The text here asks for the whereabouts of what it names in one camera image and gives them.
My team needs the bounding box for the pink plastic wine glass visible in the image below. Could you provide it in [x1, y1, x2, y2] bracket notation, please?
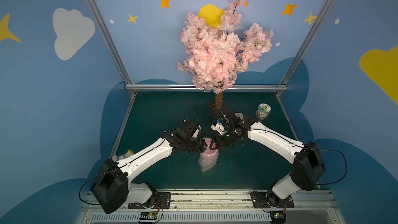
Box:
[201, 138, 219, 163]

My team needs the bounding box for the clear bubble wrap sheet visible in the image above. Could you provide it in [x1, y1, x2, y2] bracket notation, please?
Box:
[198, 138, 219, 173]

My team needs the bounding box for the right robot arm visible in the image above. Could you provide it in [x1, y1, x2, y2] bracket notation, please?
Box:
[211, 114, 326, 207]

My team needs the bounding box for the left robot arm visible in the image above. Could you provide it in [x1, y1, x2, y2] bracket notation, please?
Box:
[91, 120, 206, 214]

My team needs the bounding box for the white tape dispenser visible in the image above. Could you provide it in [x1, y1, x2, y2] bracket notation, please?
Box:
[235, 113, 244, 120]

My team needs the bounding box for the pink cherry blossom tree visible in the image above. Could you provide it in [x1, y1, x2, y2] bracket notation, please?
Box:
[177, 0, 274, 110]

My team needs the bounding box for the green circuit board left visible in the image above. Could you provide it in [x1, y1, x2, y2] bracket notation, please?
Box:
[139, 212, 159, 223]

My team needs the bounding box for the circuit board right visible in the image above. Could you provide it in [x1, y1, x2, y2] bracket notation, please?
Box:
[270, 212, 287, 224]

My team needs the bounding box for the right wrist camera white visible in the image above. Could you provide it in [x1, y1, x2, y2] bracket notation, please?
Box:
[211, 123, 227, 135]

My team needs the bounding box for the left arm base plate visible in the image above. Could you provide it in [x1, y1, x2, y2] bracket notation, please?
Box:
[128, 192, 171, 209]

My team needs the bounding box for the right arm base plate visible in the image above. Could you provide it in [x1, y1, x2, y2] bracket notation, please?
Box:
[249, 191, 295, 209]

